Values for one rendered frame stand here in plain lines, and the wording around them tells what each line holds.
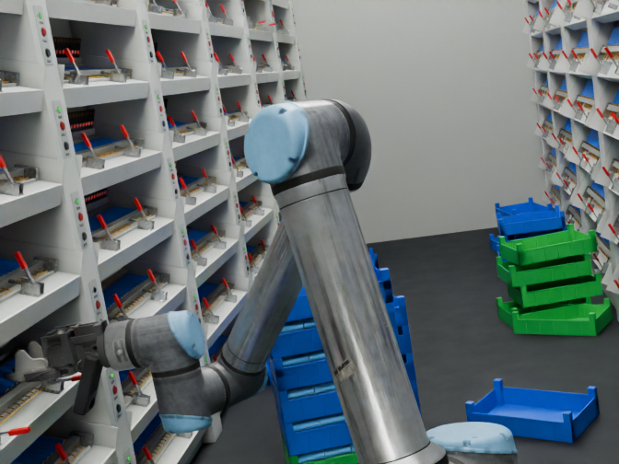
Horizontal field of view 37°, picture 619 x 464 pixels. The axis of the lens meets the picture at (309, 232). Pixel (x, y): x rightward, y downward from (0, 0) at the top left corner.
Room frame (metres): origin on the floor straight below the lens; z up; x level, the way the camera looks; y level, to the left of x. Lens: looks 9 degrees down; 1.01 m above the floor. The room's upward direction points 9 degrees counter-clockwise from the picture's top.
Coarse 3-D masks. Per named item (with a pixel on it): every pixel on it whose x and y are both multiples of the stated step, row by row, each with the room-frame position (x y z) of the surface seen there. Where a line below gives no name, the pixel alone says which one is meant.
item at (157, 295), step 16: (128, 272) 2.60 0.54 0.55; (144, 272) 2.62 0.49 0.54; (160, 272) 2.61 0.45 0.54; (176, 272) 2.61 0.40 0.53; (112, 288) 2.42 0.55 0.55; (128, 288) 2.43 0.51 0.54; (144, 288) 2.45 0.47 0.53; (160, 288) 2.52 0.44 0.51; (176, 288) 2.56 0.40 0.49; (112, 304) 2.29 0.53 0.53; (128, 304) 2.33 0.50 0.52; (144, 304) 2.37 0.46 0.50; (160, 304) 2.39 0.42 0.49; (176, 304) 2.51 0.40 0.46; (112, 320) 2.21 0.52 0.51
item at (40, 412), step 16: (32, 336) 1.94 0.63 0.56; (64, 384) 1.78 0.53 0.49; (32, 400) 1.68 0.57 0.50; (48, 400) 1.69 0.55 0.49; (64, 400) 1.74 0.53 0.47; (16, 416) 1.60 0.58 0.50; (32, 416) 1.61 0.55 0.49; (48, 416) 1.66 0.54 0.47; (0, 432) 1.53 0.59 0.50; (32, 432) 1.60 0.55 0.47; (0, 448) 1.47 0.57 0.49; (16, 448) 1.53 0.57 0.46
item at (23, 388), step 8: (24, 384) 1.70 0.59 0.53; (32, 384) 1.72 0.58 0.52; (8, 392) 1.65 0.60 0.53; (16, 392) 1.65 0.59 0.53; (24, 392) 1.68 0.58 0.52; (32, 392) 1.69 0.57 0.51; (0, 400) 1.61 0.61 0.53; (8, 400) 1.62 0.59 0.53; (16, 400) 1.65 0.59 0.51; (24, 400) 1.65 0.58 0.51; (0, 408) 1.58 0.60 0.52; (8, 408) 1.62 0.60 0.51; (0, 416) 1.57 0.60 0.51; (8, 416) 1.58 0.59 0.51
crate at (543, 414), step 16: (496, 384) 2.53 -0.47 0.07; (480, 400) 2.46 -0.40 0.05; (496, 400) 2.54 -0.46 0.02; (512, 400) 2.52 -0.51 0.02; (528, 400) 2.49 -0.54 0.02; (544, 400) 2.46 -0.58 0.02; (560, 400) 2.43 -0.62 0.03; (576, 400) 2.41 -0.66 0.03; (592, 400) 2.34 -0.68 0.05; (480, 416) 2.37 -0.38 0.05; (496, 416) 2.34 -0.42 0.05; (512, 416) 2.31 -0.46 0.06; (528, 416) 2.42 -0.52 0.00; (544, 416) 2.40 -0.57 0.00; (560, 416) 2.38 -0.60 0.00; (576, 416) 2.25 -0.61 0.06; (592, 416) 2.33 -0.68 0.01; (512, 432) 2.32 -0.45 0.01; (528, 432) 2.29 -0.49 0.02; (544, 432) 2.26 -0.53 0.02; (560, 432) 2.23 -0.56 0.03; (576, 432) 2.24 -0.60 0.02
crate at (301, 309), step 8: (376, 272) 2.21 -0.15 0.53; (384, 272) 2.07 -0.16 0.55; (384, 280) 2.07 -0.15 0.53; (384, 288) 2.07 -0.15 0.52; (304, 296) 2.04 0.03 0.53; (384, 296) 2.07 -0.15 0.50; (392, 296) 2.07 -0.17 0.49; (296, 304) 2.04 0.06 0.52; (304, 304) 2.04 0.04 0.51; (296, 312) 2.04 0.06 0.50; (304, 312) 2.04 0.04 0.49; (288, 320) 2.04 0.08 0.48
